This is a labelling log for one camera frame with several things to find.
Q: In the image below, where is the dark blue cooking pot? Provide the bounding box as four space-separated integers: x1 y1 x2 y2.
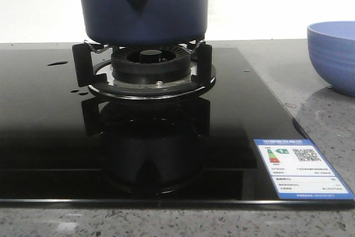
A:
81 0 208 46

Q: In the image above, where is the blue ceramic bowl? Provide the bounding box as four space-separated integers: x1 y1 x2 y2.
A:
307 21 354 97

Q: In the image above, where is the black gas burner head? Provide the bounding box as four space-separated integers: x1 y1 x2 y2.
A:
111 46 191 84

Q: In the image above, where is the black glass gas cooktop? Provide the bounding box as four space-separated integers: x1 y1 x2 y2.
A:
1 48 354 209

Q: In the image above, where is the blue energy efficiency label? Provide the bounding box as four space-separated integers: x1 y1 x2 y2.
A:
254 139 354 200

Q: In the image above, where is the black pot support ring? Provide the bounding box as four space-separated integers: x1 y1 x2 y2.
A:
72 39 217 100

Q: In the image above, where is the silver wire pot adapter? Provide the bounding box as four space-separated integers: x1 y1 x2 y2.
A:
83 39 206 54

